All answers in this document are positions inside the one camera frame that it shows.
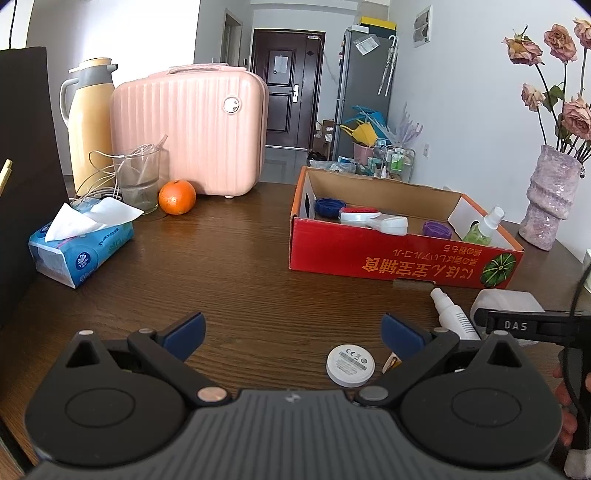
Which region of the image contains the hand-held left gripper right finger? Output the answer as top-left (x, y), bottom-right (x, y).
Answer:
top-left (355, 313), bottom-right (535, 410)

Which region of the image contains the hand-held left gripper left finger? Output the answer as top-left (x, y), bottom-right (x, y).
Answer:
top-left (53, 311), bottom-right (232, 409)

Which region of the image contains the white spray bottle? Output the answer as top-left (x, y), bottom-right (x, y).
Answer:
top-left (430, 287), bottom-right (482, 341)

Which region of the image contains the white bottle with green label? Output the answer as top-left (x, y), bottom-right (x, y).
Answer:
top-left (470, 289), bottom-right (546, 348)

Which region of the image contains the white round puck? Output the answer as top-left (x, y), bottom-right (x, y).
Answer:
top-left (326, 344), bottom-right (374, 387)

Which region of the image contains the red cardboard box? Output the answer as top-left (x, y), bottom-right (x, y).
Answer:
top-left (289, 165), bottom-right (526, 289)

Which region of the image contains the green spray bottle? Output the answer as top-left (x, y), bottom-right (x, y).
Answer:
top-left (462, 206), bottom-right (506, 246)

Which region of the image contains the red and white lint brush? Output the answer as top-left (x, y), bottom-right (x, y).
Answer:
top-left (338, 206), bottom-right (409, 236)

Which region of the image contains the blue bottle cap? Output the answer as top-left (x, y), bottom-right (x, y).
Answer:
top-left (315, 198), bottom-right (347, 219)

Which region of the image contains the person's right hand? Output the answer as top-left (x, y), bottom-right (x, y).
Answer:
top-left (553, 352), bottom-right (580, 450)

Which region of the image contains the purple ceramic vase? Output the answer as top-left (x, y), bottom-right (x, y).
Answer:
top-left (518, 144), bottom-right (587, 251)

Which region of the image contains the blue tissue pack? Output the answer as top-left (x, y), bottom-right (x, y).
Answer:
top-left (28, 196), bottom-right (145, 289)

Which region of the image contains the orange fruit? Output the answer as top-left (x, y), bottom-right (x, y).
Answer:
top-left (158, 179), bottom-right (197, 216)

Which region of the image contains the clear glass cup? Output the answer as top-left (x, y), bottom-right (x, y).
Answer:
top-left (112, 147), bottom-right (162, 214)

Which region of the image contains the pink ribbed suitcase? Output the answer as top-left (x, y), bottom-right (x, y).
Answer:
top-left (109, 65), bottom-right (270, 200)

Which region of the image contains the lavender branch decoration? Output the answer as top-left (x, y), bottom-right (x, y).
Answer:
top-left (394, 104), bottom-right (423, 146)

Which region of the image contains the blue and yellow plastic pile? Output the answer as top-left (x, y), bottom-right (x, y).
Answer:
top-left (339, 105), bottom-right (391, 144)

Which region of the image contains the yellow thermos jug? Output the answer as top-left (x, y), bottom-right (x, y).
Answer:
top-left (60, 58), bottom-right (116, 195)

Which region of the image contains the grey refrigerator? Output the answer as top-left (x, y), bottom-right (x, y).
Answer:
top-left (332, 28), bottom-right (398, 160)

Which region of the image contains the black paper bag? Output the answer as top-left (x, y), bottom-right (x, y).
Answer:
top-left (0, 0), bottom-right (70, 328)

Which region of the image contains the dark brown entrance door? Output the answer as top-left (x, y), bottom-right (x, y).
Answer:
top-left (252, 28), bottom-right (324, 151)

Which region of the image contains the white folded umbrella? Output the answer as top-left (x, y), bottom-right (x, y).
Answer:
top-left (378, 34), bottom-right (399, 96)

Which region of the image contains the bunch of dried pink roses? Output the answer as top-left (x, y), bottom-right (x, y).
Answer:
top-left (502, 17), bottom-right (591, 162)

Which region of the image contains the grey interior door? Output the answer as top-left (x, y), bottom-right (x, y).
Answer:
top-left (222, 9), bottom-right (243, 65)

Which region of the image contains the yellow and black box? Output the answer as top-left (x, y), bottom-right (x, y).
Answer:
top-left (360, 16), bottom-right (397, 33)

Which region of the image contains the black cable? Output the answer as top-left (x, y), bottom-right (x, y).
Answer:
top-left (556, 256), bottom-right (591, 418)

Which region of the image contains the wire storage cart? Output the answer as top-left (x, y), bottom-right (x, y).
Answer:
top-left (376, 144), bottom-right (416, 183)

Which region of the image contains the white cable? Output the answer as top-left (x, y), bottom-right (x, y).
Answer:
top-left (74, 134), bottom-right (169, 208)

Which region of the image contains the white wall panel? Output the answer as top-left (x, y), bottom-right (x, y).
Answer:
top-left (412, 6), bottom-right (433, 49)

